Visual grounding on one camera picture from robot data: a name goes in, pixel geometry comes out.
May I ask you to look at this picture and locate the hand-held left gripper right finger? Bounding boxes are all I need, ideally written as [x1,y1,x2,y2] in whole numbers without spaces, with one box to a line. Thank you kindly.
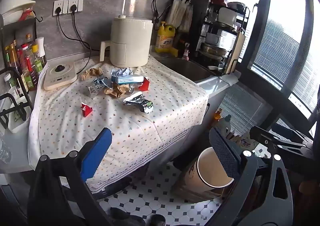
[205,126,294,226]

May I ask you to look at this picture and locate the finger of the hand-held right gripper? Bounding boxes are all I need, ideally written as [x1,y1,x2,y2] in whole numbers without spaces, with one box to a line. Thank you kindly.
[271,123,313,144]
[249,126,313,151]

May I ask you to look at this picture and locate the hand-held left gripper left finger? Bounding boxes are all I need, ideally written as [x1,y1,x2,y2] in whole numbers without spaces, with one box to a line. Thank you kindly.
[27,127,113,226]

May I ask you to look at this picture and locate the cream waste bin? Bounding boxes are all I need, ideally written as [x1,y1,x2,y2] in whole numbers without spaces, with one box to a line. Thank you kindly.
[179,146,235,195]

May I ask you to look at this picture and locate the red carton scrap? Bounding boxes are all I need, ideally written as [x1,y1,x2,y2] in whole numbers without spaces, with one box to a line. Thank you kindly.
[139,77,150,91]
[80,102,94,118]

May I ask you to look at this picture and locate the silver blister pack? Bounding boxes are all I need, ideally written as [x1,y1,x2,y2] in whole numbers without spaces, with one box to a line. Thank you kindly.
[87,85,100,97]

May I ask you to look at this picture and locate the large brown paper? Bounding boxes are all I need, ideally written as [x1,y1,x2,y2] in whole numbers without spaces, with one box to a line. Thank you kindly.
[104,84,137,98]

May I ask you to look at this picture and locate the silver snack bag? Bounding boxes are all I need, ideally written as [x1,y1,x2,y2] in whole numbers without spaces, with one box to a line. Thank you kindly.
[123,91,153,114]

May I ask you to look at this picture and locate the silver blue wrapper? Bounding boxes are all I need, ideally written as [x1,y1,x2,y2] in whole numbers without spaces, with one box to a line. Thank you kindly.
[91,76,113,89]

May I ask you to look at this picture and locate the blue and white box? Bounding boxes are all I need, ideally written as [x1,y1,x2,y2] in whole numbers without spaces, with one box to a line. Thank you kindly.
[111,75,145,84]

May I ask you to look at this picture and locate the small brown paper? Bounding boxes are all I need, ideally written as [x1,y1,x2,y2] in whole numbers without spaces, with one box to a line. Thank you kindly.
[81,67,103,81]

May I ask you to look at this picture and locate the printed refill pouch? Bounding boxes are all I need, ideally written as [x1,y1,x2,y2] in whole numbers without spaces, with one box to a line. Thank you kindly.
[235,133,259,152]

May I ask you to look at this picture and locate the white bottle teal cap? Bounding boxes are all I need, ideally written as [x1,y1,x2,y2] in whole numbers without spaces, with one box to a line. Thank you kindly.
[220,115,233,129]

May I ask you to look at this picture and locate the floral tablecloth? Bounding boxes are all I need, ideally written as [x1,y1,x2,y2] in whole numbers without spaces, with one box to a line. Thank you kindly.
[27,53,209,191]

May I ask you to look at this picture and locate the black shoe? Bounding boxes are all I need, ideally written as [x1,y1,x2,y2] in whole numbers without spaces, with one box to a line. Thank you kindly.
[110,207,147,226]
[150,214,167,226]

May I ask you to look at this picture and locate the white rag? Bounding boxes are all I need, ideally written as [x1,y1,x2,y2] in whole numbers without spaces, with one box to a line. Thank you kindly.
[220,74,241,85]

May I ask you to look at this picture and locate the white plastic tub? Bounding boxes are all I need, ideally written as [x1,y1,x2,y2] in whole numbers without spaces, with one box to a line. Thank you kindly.
[6,96,33,133]

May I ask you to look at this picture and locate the clear water bottle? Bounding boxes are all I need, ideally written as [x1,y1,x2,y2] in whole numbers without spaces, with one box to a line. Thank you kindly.
[0,138,12,164]

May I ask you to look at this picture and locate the wooden cutting board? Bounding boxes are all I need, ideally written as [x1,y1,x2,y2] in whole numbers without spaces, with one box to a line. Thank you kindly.
[224,29,245,74]

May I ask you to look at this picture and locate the steel sink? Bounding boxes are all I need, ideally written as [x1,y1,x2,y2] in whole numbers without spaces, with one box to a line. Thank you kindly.
[155,56,217,82]

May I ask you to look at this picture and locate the steel pans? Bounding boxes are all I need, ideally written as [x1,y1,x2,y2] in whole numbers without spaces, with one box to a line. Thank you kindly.
[200,42,227,56]

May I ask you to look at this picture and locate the green label bottle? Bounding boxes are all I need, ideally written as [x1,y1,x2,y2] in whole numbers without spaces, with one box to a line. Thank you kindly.
[31,44,44,74]

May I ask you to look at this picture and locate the white lid jar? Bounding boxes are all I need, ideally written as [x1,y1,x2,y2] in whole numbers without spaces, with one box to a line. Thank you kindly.
[4,74,20,99]

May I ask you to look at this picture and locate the white bowls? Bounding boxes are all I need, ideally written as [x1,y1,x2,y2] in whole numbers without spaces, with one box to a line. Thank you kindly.
[205,32,222,44]

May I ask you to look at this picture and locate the red label bottle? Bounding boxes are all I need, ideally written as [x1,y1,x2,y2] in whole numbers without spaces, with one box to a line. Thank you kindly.
[20,44,38,90]

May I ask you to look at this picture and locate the dark sauce bottle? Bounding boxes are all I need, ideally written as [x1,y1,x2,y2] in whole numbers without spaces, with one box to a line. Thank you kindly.
[175,32,185,57]

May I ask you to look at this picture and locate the cream air fryer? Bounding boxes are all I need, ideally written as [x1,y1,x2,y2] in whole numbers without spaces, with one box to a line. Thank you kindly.
[99,15,153,68]

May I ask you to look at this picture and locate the black dish rack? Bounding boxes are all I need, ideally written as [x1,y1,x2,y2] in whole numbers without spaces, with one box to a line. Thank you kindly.
[197,3,250,75]

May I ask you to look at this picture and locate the amber oil bottle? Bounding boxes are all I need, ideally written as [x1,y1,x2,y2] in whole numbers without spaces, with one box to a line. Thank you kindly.
[5,41,28,91]

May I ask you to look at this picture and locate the white container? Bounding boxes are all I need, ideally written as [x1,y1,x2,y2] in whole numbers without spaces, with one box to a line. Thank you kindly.
[218,7,237,27]

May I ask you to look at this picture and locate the yellow detergent bottle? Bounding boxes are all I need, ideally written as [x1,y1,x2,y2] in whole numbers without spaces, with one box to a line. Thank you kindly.
[155,21,175,53]

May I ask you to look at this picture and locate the black pan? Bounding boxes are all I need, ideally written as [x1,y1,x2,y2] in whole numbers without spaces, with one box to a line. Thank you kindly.
[227,1,247,11]

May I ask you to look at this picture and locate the black shelf rack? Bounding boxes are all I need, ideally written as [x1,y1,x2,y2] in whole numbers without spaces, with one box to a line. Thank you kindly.
[0,10,43,76]

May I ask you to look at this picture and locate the hanging plastic bags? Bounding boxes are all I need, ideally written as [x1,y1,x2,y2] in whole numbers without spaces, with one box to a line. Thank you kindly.
[166,0,194,32]

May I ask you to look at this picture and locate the white bowl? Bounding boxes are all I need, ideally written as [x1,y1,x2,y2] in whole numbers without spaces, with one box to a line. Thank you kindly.
[1,7,34,26]

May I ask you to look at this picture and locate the black wire rack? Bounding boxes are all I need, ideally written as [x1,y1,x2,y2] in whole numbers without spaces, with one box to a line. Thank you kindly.
[0,67,33,129]

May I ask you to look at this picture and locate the black window frame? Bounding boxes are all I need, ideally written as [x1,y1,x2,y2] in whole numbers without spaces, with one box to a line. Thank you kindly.
[237,0,320,121]

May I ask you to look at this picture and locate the black hanging cable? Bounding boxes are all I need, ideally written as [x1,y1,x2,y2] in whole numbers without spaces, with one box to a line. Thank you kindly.
[151,0,175,31]

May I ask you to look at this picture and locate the white wall outlet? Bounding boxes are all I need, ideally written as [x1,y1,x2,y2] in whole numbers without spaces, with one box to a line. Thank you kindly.
[68,0,84,14]
[53,0,69,16]

